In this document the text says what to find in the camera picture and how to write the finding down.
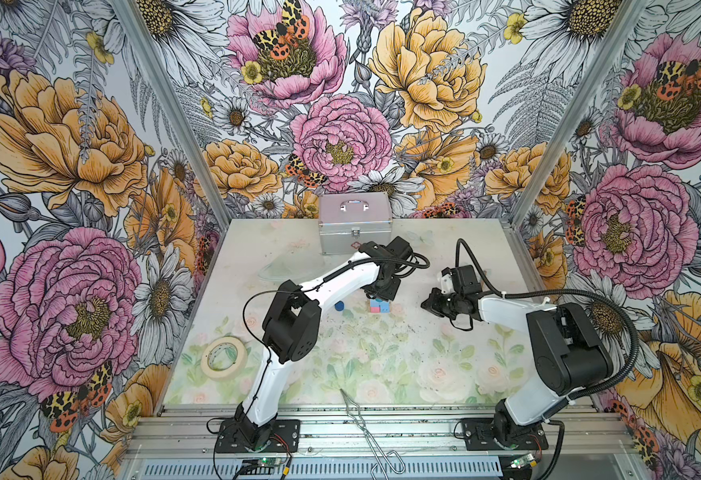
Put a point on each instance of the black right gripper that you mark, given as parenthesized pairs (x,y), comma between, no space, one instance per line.
(432,303)

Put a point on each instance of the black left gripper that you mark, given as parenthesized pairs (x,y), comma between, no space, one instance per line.
(387,294)

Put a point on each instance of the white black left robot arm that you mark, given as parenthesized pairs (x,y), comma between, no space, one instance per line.
(292,324)

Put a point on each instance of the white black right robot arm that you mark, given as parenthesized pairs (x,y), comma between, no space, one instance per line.
(570,360)

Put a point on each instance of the silver aluminium case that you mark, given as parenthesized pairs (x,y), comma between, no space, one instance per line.
(349,220)

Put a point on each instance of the clear plastic bowl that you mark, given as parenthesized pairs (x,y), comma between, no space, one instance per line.
(295,265)

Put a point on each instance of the right green circuit board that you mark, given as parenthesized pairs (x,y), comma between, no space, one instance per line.
(528,460)

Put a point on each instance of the green circuit board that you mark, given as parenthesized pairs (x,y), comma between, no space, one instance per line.
(266,465)
(528,460)

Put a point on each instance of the roll of tape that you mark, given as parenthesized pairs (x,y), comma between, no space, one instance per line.
(224,358)

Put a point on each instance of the left green circuit board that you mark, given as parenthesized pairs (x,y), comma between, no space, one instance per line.
(266,465)

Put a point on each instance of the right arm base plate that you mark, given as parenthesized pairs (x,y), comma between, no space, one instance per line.
(485,433)

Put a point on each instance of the metal wire tongs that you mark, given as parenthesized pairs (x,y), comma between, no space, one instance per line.
(384,462)

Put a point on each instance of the aluminium rail frame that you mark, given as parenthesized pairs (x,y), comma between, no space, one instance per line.
(189,431)

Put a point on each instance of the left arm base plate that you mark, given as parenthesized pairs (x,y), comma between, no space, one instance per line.
(284,435)

